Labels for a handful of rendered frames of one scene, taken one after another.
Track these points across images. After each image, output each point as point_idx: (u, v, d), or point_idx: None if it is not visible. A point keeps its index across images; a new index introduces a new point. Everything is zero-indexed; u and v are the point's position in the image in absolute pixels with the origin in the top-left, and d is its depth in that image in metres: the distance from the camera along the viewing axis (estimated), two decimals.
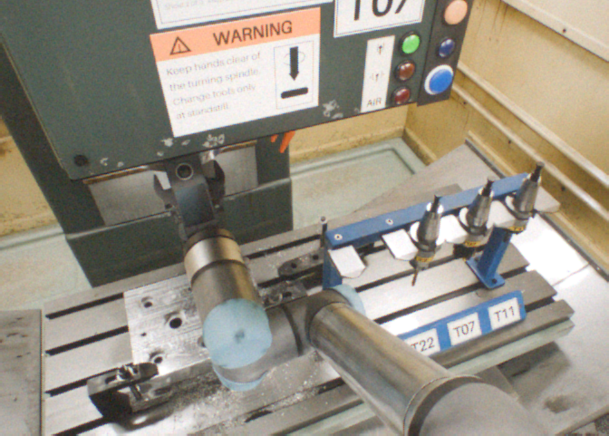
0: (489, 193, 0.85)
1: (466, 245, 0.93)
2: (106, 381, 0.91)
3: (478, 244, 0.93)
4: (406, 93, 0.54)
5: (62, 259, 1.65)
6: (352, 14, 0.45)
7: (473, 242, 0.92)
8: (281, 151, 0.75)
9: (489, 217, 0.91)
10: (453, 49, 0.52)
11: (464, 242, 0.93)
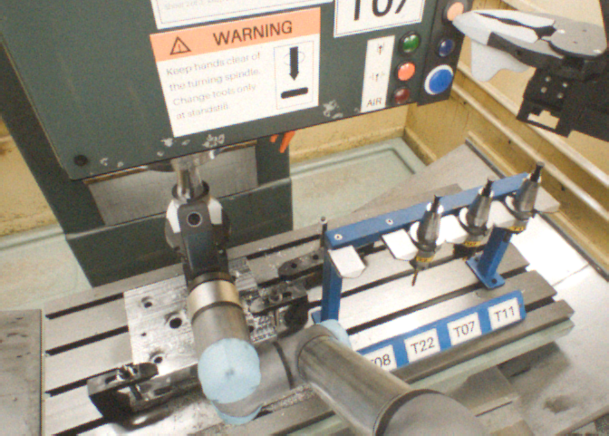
0: (489, 193, 0.85)
1: (466, 245, 0.93)
2: (106, 381, 0.91)
3: (478, 244, 0.93)
4: (406, 93, 0.54)
5: (62, 259, 1.65)
6: (352, 14, 0.45)
7: (473, 242, 0.92)
8: (281, 151, 0.75)
9: (489, 217, 0.91)
10: (453, 49, 0.52)
11: (464, 242, 0.93)
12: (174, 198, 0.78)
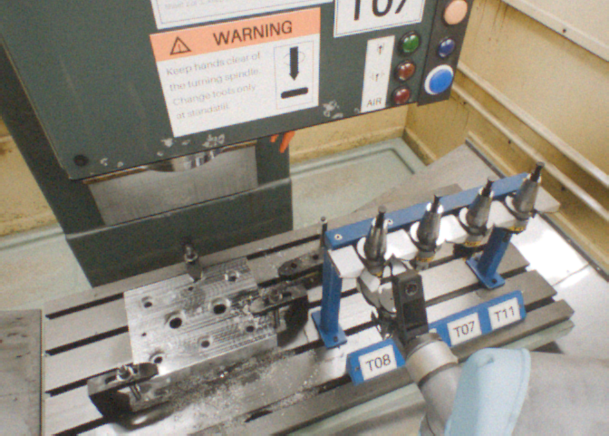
0: (489, 193, 0.85)
1: (466, 245, 0.93)
2: (106, 381, 0.91)
3: (478, 244, 0.93)
4: (406, 93, 0.54)
5: (62, 259, 1.65)
6: (352, 14, 0.45)
7: (473, 242, 0.92)
8: (281, 151, 0.75)
9: (489, 217, 0.91)
10: (453, 49, 0.52)
11: (464, 242, 0.93)
12: (363, 257, 0.84)
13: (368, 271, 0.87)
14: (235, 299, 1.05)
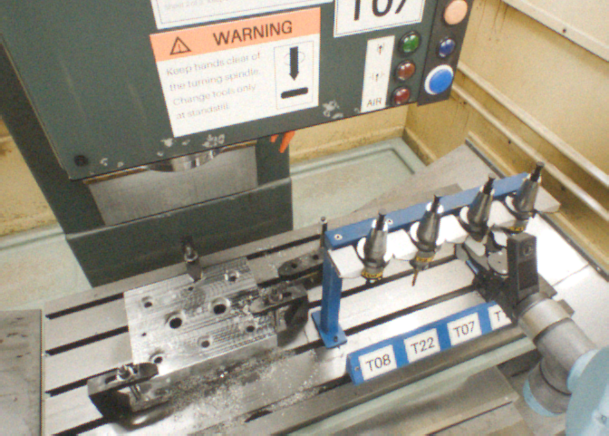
0: (490, 190, 0.85)
1: None
2: (106, 381, 0.91)
3: (478, 243, 0.93)
4: (406, 93, 0.54)
5: (62, 259, 1.65)
6: (352, 14, 0.45)
7: None
8: (281, 151, 0.75)
9: (490, 215, 0.91)
10: (453, 49, 0.52)
11: None
12: (363, 259, 0.84)
13: (368, 272, 0.87)
14: (235, 299, 1.05)
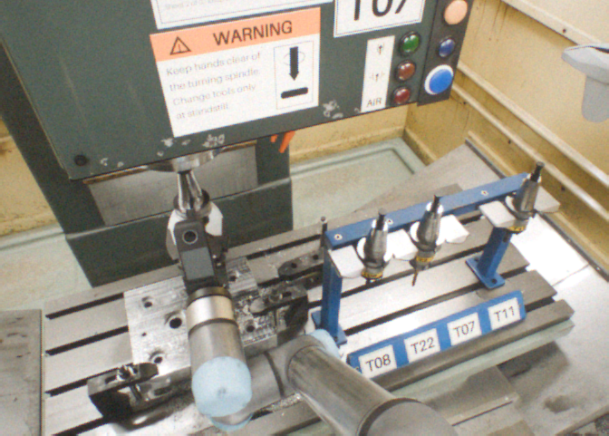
0: (183, 170, 0.75)
1: None
2: (106, 381, 0.91)
3: None
4: (406, 93, 0.54)
5: (62, 259, 1.65)
6: (352, 14, 0.45)
7: None
8: (281, 151, 0.75)
9: (207, 199, 0.81)
10: (453, 49, 0.52)
11: None
12: (363, 259, 0.84)
13: (368, 272, 0.87)
14: (235, 299, 1.05)
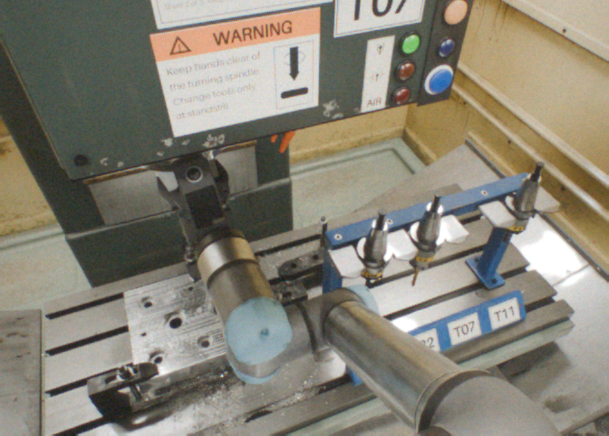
0: None
1: None
2: (106, 381, 0.91)
3: None
4: (406, 93, 0.54)
5: (62, 259, 1.65)
6: (352, 14, 0.45)
7: None
8: (281, 151, 0.75)
9: None
10: (453, 49, 0.52)
11: None
12: (363, 259, 0.84)
13: (368, 272, 0.87)
14: None
